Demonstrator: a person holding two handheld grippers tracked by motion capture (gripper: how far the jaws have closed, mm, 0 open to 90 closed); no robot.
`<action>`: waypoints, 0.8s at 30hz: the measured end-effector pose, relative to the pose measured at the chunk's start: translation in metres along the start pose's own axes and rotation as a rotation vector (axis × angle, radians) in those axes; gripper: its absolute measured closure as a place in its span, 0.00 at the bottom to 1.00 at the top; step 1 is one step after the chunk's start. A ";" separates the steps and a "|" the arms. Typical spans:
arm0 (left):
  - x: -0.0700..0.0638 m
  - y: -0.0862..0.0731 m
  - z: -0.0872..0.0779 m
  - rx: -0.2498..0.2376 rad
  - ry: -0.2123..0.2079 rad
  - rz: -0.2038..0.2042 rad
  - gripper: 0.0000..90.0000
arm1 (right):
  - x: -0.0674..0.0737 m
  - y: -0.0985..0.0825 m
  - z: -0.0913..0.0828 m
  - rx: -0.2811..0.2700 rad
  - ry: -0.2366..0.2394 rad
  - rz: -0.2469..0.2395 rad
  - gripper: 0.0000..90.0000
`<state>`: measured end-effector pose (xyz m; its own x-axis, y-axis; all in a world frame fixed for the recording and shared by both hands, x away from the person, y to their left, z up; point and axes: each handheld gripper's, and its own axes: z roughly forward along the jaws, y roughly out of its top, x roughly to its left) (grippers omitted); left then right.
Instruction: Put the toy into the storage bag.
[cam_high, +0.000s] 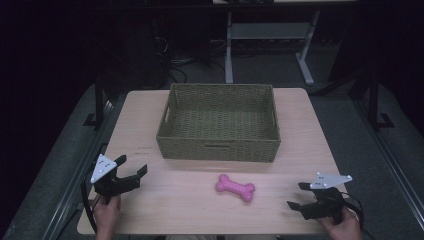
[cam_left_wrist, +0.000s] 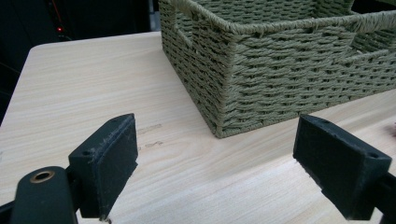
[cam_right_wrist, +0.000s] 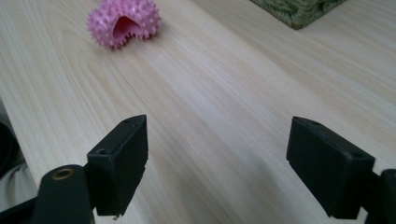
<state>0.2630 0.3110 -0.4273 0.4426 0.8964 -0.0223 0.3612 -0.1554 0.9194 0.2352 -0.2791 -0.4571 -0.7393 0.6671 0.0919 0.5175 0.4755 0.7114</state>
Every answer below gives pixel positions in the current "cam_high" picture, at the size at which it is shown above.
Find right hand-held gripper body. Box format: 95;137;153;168
301;171;354;225

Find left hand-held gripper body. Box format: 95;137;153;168
90;153;142;205

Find person's left hand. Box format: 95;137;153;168
92;194;122;240

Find person's right hand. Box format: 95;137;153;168
316;206;363;240

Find pink bone-shaped toy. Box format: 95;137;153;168
214;173;257;203

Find green woven basket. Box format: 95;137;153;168
155;82;282;164

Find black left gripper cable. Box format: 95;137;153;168
80;169;98;234

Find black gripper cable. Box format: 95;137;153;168
80;169;98;234
340;191;377;240

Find aluminium rail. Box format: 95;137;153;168
353;99;424;232
42;99;116;240

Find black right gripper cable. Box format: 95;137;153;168
340;191;377;240

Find black metal post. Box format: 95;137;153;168
83;74;107;128
367;74;395;131

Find bundle of floor cables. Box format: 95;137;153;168
151;34;228;84

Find grey metal desk frame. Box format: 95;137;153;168
224;10;322;87

